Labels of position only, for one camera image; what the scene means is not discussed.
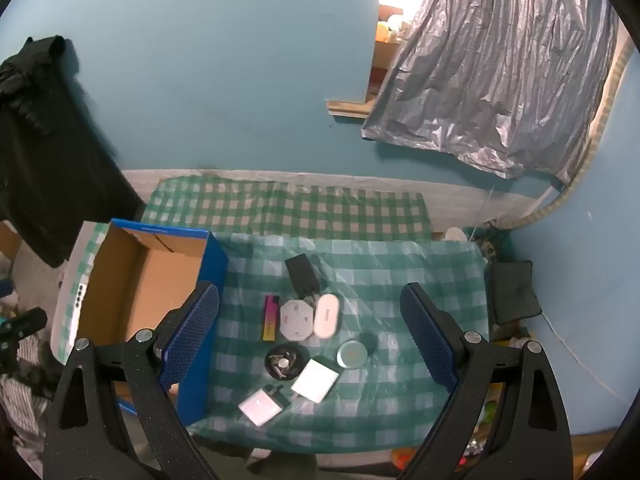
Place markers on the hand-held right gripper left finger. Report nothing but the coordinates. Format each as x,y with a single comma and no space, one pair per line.
192,330

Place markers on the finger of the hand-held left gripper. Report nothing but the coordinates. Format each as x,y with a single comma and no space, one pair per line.
25,322

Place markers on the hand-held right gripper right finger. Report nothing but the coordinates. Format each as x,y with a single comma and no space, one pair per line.
430,330

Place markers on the blue cardboard box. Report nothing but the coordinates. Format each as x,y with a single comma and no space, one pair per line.
135,285

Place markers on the pink and gold lighter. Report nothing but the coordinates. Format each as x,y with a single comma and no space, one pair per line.
270,317

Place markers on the teal round tin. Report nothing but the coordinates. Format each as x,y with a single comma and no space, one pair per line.
351,355

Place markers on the white oval case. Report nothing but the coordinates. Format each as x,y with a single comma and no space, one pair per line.
326,315

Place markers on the white charger plug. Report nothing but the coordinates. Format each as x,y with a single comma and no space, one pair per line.
315,380

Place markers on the striped cloth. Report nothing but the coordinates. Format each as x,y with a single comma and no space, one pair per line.
25,400

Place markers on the black round dish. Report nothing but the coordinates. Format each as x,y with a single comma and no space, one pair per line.
270,365

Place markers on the black cushion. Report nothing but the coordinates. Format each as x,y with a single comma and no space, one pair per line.
515,290

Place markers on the large check green tablecloth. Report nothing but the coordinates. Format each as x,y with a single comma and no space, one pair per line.
380,410

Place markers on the white round object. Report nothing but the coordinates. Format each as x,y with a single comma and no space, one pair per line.
456,234

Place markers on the pinkish white square adapter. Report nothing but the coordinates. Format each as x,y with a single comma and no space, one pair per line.
260,406

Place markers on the white octagonal box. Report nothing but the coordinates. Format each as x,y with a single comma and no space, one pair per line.
296,320

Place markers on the black charger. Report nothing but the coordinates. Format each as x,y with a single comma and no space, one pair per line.
301,275

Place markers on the small check green cloth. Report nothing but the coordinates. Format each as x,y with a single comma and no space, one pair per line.
280,210

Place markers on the black hanging clothing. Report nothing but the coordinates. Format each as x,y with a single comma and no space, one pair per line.
45,160

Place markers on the wooden window sill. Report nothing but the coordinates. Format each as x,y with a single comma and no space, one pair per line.
345,109

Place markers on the silver crinkled curtain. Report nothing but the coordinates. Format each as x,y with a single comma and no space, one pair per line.
500,60

